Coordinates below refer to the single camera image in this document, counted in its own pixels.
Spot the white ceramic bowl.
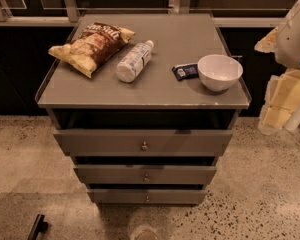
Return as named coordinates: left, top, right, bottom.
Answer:
left=197, top=54, right=243, bottom=92

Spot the brown sea salt chip bag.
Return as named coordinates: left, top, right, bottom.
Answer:
left=48, top=22, right=135, bottom=78

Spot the black object on floor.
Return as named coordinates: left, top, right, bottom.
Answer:
left=27, top=214, right=48, bottom=240

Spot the grey drawer cabinet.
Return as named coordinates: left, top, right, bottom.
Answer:
left=36, top=14, right=250, bottom=192

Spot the clear plastic water bottle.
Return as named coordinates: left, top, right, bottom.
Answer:
left=116, top=40, right=154, bottom=83

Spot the grey bottom drawer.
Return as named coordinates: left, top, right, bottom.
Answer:
left=88, top=189, right=206, bottom=205

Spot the grey middle drawer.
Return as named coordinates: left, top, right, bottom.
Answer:
left=74, top=165, right=216, bottom=185

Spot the metal railing frame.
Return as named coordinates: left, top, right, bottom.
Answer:
left=0, top=0, right=298, bottom=28

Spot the round robot base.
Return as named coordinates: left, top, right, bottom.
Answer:
left=130, top=225, right=160, bottom=240

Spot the grey drawer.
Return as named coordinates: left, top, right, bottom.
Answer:
left=88, top=189, right=206, bottom=205
left=54, top=129, right=232, bottom=157
left=74, top=165, right=216, bottom=185

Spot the dark blue snack packet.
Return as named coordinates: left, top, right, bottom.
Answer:
left=172, top=63, right=199, bottom=81

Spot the grey top drawer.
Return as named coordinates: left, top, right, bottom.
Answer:
left=54, top=129, right=232, bottom=157

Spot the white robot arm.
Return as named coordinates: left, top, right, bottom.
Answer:
left=254, top=0, right=300, bottom=135

